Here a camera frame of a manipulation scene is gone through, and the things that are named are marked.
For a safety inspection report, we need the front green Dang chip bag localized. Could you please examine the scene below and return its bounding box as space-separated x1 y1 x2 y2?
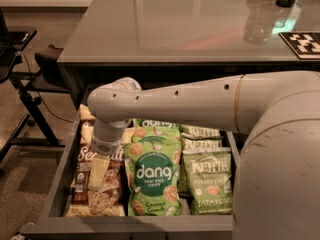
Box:
124 142 181 216

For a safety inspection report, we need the black rolling stand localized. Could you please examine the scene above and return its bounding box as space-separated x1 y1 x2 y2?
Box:
0 12 68 162

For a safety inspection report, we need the black cable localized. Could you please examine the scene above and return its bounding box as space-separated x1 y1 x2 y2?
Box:
16 50 74 124

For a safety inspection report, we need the middle brown Sea Salt bag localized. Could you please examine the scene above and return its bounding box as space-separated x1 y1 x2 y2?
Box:
79 104 95 121

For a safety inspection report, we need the open grey top drawer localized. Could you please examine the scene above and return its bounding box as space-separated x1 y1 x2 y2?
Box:
20 82 242 240

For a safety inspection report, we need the front Kettle jalapeno chip bag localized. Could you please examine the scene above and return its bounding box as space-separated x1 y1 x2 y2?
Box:
183 147 233 215

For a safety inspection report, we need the grey counter cabinet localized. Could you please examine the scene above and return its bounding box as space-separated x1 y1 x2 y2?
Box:
58 0 320 104

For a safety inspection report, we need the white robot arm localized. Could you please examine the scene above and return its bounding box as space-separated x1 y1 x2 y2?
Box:
87 71 320 240

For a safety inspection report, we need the brown Sea Salt chip bag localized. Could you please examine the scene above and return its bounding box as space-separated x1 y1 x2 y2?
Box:
65 120 127 217

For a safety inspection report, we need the black white marker tag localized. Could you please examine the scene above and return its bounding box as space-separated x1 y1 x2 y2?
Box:
279 31 320 60

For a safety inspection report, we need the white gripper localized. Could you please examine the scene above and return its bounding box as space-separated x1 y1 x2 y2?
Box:
88 119 130 190

